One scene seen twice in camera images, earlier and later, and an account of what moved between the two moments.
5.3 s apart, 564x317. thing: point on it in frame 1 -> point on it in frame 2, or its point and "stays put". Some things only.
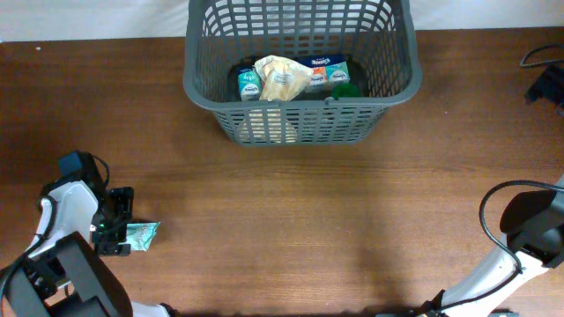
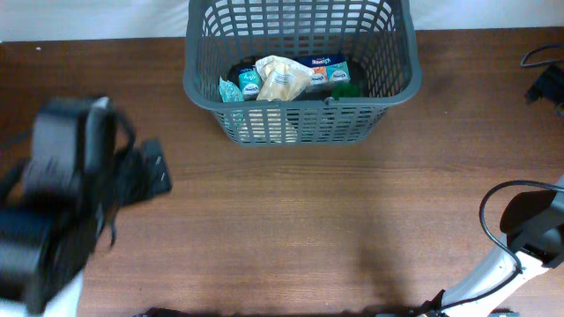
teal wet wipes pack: x=139 y=235 -> x=229 y=92
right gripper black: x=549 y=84 stays put
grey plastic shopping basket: x=377 y=37 stays put
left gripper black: x=125 y=196 -> x=144 y=186
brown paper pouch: x=281 y=78 stays put
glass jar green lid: x=345 y=90 stays put
